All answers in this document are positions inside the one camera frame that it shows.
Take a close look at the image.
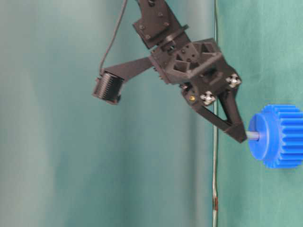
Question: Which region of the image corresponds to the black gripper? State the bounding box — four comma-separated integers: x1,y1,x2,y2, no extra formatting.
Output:
151,38,247,143

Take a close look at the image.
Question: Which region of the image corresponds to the grey metal shaft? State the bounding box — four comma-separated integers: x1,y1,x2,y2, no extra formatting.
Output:
246,131,260,141

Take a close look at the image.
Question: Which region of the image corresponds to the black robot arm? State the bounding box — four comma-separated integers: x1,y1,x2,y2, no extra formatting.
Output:
134,0,247,142

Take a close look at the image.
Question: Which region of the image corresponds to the blue plastic gear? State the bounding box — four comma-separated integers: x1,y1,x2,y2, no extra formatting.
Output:
248,105,303,169

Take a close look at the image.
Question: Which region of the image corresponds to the green table cloth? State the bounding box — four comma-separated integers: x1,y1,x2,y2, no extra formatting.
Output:
216,0,303,227

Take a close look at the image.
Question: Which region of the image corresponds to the green backdrop cloth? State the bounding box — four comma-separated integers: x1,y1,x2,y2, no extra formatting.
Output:
0,0,213,227

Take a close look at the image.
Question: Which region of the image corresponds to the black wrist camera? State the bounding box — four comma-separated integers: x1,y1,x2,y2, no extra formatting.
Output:
92,72,124,105

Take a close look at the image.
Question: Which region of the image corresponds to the grey camera cable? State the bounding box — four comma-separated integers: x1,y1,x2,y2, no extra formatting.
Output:
98,0,128,73

